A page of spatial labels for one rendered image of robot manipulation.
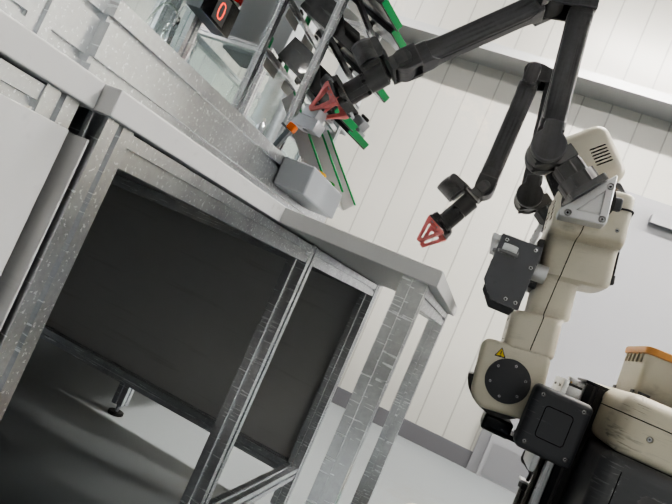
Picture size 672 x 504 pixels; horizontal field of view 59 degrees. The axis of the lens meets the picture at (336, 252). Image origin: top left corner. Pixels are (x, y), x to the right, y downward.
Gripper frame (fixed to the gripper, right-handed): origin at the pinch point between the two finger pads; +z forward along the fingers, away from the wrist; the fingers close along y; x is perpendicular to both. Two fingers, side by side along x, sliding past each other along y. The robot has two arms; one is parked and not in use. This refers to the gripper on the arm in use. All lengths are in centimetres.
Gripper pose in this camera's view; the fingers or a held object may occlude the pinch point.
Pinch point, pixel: (316, 112)
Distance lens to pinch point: 154.2
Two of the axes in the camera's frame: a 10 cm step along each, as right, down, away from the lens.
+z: -8.7, 4.3, 2.4
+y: -3.8, -2.8, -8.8
